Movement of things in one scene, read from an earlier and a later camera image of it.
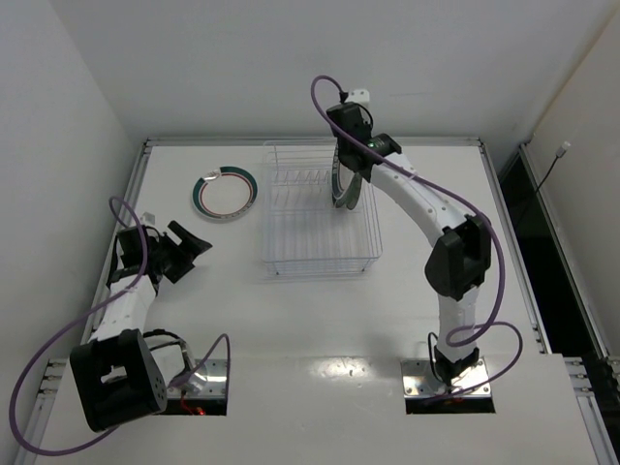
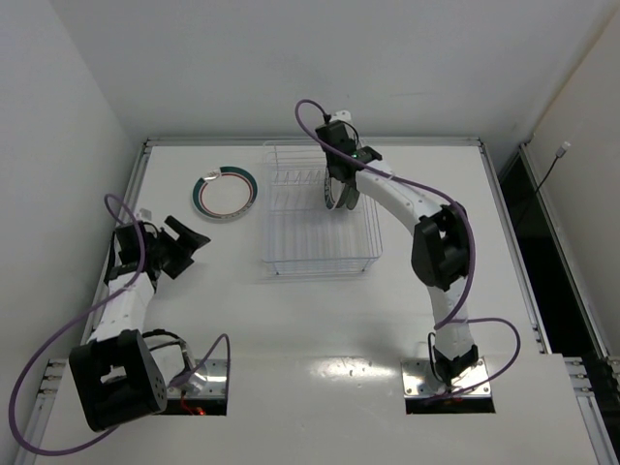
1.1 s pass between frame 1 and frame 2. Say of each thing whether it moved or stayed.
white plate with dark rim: stayed
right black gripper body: moved
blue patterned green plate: stayed
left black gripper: stayed
